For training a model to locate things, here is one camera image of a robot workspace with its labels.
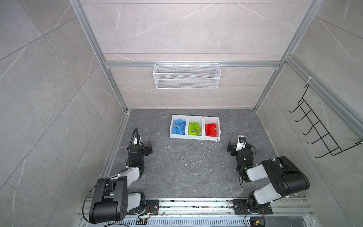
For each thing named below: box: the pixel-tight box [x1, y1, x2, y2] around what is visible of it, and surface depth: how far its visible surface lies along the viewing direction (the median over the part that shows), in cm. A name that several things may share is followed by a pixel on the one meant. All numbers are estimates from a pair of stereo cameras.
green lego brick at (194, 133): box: [187, 131, 197, 136], surface depth 102 cm
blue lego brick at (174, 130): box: [172, 126, 178, 134], surface depth 106 cm
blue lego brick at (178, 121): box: [173, 118, 183, 125], surface depth 109 cm
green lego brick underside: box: [188, 125, 199, 132], surface depth 106 cm
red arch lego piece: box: [205, 122, 217, 138], surface depth 102 cm
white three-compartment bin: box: [169, 114, 222, 141], surface depth 103 cm
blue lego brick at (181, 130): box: [176, 124, 186, 135], surface depth 103 cm
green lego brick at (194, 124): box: [190, 122, 199, 128], surface depth 109 cm
